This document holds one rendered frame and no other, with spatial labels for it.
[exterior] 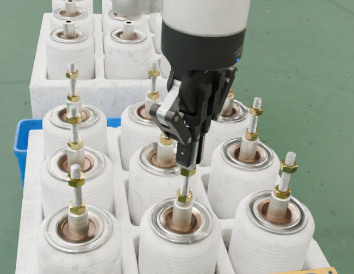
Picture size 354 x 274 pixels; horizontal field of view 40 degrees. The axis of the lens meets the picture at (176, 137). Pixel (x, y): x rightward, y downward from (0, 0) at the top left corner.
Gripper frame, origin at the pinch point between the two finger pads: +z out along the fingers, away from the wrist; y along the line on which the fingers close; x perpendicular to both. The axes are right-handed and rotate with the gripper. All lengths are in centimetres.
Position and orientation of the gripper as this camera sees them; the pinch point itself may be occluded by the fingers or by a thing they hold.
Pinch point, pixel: (190, 149)
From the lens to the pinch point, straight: 51.4
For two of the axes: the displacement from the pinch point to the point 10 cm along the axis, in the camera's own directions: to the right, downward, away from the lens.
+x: -8.4, -3.6, 4.2
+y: 5.4, -4.4, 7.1
